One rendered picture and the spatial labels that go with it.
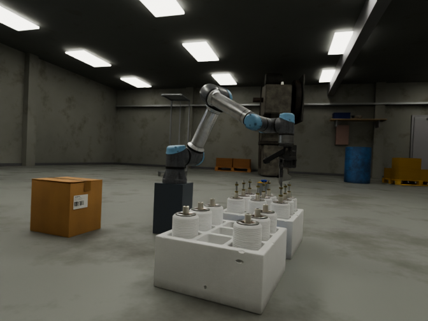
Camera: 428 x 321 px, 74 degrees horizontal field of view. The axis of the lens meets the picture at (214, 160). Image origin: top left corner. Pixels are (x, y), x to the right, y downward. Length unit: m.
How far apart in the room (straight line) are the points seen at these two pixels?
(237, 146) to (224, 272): 10.40
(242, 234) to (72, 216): 1.08
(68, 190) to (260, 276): 1.17
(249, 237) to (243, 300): 0.19
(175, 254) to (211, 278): 0.15
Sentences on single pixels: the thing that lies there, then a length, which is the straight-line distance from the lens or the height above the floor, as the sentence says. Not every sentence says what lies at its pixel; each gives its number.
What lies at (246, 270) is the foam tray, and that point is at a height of 0.12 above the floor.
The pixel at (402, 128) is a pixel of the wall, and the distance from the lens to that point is 11.67.
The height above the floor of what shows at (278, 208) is 0.23.
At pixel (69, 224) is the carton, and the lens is 1.76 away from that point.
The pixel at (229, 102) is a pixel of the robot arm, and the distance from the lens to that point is 1.50.
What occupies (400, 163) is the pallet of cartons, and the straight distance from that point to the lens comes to 8.13.
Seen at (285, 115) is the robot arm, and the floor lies 0.68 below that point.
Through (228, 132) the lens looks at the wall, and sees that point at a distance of 11.38.
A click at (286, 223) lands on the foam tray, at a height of 0.17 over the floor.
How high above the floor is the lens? 0.46
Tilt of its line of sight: 1 degrees down
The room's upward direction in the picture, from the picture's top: 2 degrees clockwise
